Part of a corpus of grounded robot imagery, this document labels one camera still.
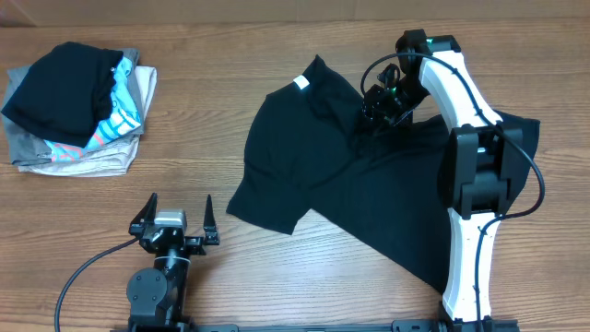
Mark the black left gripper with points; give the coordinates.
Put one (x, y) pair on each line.
(209, 227)

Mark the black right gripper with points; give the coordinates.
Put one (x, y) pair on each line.
(373, 103)

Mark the black t-shirt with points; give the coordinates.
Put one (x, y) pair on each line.
(306, 150)

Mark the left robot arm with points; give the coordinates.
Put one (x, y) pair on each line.
(157, 294)

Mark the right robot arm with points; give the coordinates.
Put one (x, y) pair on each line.
(479, 171)

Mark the folded beige garment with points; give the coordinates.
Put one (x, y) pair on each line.
(116, 157)

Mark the folded blue striped garment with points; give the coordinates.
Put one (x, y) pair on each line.
(125, 117)

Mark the folded black garment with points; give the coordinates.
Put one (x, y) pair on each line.
(66, 93)

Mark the folded grey garment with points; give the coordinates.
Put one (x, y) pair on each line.
(26, 149)

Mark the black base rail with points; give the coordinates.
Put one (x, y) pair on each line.
(415, 325)

